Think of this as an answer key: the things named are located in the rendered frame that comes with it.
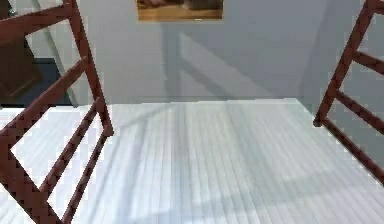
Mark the red-brown wooden chair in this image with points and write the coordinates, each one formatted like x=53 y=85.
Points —
x=87 y=63
x=346 y=60

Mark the dark brown room door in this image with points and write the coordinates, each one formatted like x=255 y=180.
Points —
x=16 y=66

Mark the brown framed wall picture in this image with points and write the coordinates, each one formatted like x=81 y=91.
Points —
x=180 y=12

